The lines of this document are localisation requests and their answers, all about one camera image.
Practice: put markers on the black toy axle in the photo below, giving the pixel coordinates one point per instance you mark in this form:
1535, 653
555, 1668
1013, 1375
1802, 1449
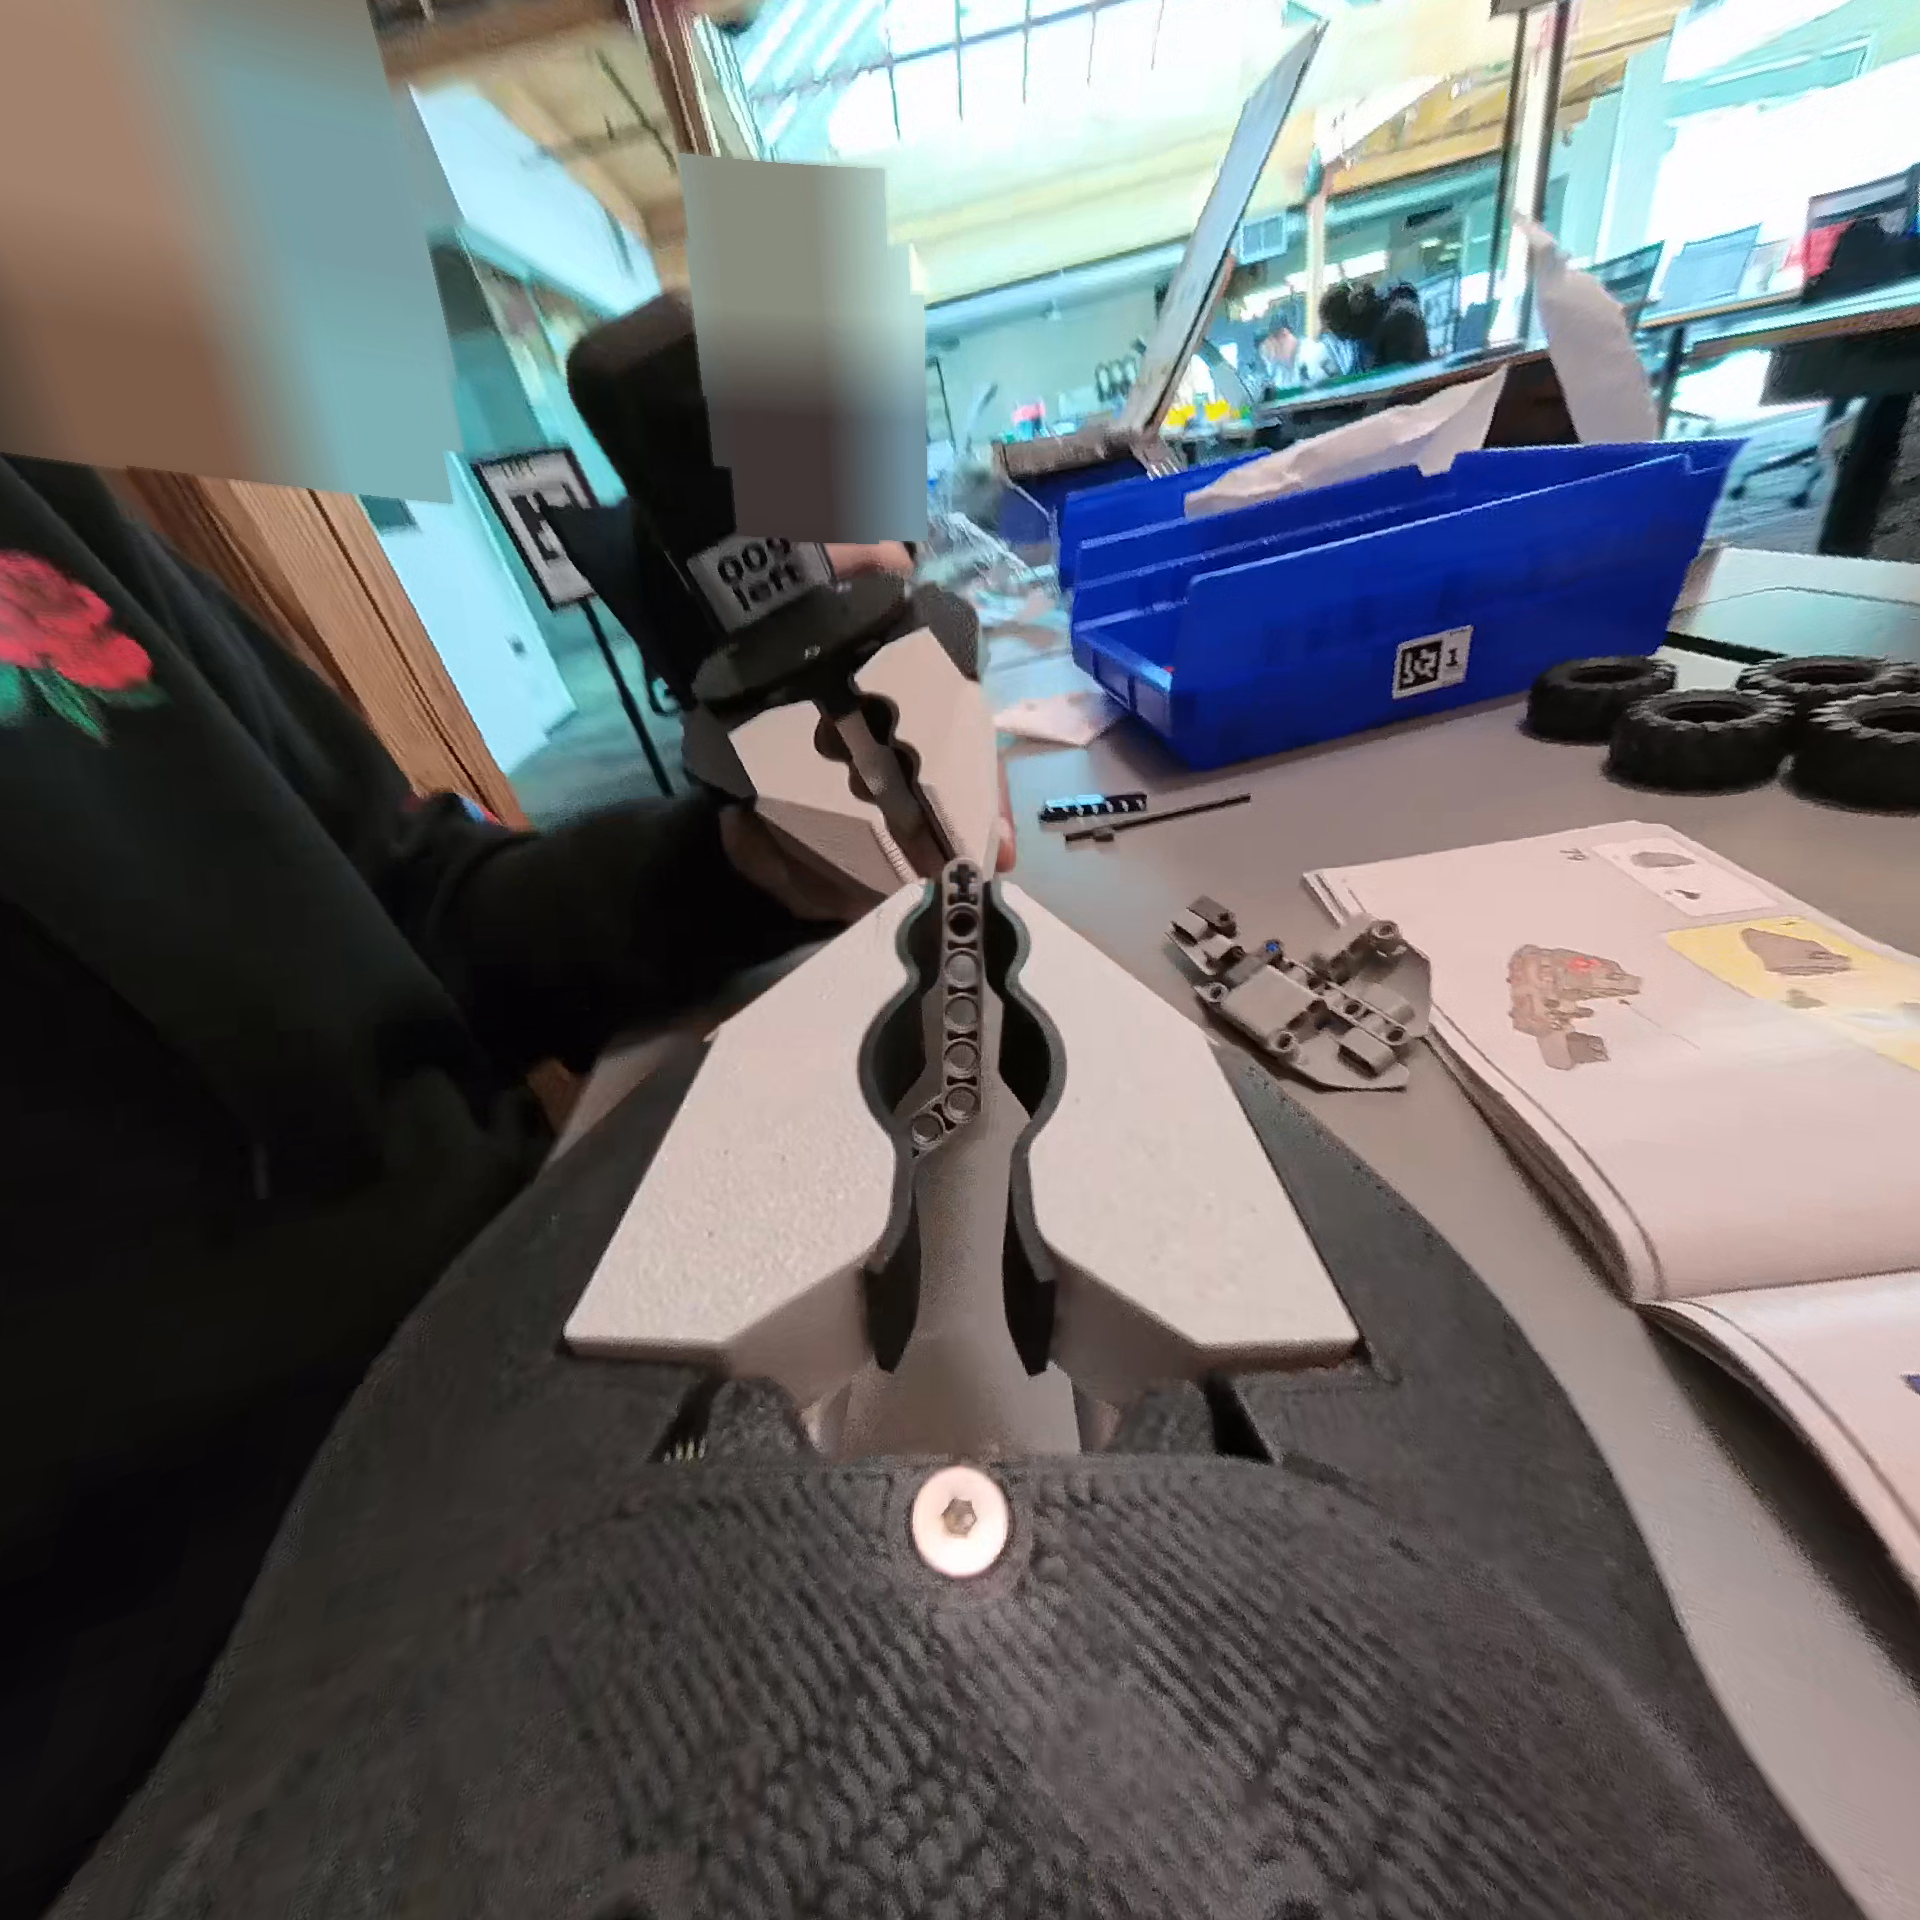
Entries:
1170, 813

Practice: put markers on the dark grey toy beam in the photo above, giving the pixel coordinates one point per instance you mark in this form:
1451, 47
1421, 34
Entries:
957, 1020

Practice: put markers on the person's left hand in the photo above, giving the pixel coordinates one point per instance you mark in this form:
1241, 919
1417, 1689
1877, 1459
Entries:
786, 869

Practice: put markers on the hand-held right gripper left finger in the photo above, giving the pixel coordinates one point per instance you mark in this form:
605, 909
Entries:
750, 1185

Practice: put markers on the crumpled white paper bag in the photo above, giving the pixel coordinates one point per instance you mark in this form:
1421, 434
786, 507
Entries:
1349, 450

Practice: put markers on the black white marker sign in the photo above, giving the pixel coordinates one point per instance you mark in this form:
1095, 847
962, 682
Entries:
541, 523

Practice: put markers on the tilted laptop screen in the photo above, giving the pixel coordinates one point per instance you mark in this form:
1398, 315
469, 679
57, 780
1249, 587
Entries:
1230, 224

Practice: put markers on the blue bin with marker tag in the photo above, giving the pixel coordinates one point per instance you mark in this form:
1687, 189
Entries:
1275, 629

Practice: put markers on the person's left forearm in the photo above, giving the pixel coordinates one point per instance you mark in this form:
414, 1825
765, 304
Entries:
599, 915

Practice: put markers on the white paper sheet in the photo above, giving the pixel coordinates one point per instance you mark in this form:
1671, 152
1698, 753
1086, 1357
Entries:
1590, 345

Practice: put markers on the grey desk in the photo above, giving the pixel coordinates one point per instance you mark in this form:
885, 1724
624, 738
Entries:
1201, 869

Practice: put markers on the short black toy beam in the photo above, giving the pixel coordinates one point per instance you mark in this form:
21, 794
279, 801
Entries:
1095, 804

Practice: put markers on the wooden panel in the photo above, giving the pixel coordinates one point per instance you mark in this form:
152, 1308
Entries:
375, 629

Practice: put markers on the black toy tyre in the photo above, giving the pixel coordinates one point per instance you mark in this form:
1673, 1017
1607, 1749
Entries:
1830, 675
1867, 751
1598, 697
1695, 743

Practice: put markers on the grey toy brick assembly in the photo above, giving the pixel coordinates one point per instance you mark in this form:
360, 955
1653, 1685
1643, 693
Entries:
1305, 1003

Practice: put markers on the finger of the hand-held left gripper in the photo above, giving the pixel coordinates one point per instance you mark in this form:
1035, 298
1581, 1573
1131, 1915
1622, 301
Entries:
797, 780
954, 733

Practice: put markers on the person's black hoodie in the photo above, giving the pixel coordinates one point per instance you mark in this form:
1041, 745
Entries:
225, 1050

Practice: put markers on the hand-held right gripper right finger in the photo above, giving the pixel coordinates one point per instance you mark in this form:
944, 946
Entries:
1185, 1201

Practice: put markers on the open instruction booklet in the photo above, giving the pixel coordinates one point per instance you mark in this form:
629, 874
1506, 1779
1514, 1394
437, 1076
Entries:
1650, 1141

